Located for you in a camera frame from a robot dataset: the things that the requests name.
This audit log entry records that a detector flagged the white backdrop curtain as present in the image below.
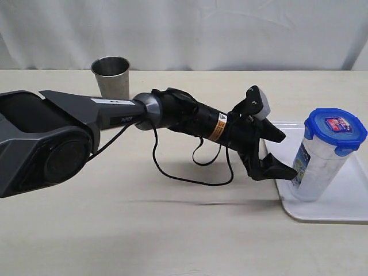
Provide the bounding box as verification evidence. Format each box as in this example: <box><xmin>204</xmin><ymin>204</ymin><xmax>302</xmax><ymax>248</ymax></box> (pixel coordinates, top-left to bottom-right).
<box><xmin>1</xmin><ymin>1</ymin><xmax>367</xmax><ymax>71</ymax></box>

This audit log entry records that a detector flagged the clear tall plastic container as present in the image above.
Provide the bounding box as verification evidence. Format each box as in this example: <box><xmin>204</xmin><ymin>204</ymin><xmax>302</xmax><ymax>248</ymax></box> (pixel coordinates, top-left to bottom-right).
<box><xmin>290</xmin><ymin>136</ymin><xmax>352</xmax><ymax>202</ymax></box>

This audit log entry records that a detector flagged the stainless steel cup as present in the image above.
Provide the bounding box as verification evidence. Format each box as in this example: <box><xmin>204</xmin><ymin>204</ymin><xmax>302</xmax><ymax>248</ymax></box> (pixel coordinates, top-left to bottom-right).
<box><xmin>90</xmin><ymin>56</ymin><xmax>130</xmax><ymax>100</ymax></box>

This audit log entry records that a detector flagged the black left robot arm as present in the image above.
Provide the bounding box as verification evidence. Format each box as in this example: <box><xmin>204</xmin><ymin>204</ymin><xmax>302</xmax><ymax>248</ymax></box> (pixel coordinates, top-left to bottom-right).
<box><xmin>1</xmin><ymin>86</ymin><xmax>297</xmax><ymax>198</ymax></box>

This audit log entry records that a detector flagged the blue plastic container lid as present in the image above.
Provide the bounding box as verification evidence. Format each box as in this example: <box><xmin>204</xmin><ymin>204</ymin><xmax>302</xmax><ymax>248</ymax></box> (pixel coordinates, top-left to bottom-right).
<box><xmin>304</xmin><ymin>108</ymin><xmax>367</xmax><ymax>157</ymax></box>

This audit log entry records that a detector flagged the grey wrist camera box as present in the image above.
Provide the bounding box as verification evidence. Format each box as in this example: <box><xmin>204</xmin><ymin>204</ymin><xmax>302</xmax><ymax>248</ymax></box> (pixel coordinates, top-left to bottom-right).
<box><xmin>255</xmin><ymin>89</ymin><xmax>271</xmax><ymax>121</ymax></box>

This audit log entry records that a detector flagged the white plastic tray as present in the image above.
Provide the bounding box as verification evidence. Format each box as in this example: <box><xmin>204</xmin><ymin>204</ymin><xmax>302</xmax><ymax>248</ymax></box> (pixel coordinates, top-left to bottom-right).
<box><xmin>264</xmin><ymin>121</ymin><xmax>367</xmax><ymax>224</ymax></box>

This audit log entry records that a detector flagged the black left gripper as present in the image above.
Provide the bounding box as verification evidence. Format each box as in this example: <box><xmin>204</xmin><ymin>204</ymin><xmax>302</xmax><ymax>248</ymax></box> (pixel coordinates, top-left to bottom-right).
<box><xmin>225</xmin><ymin>85</ymin><xmax>297</xmax><ymax>181</ymax></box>

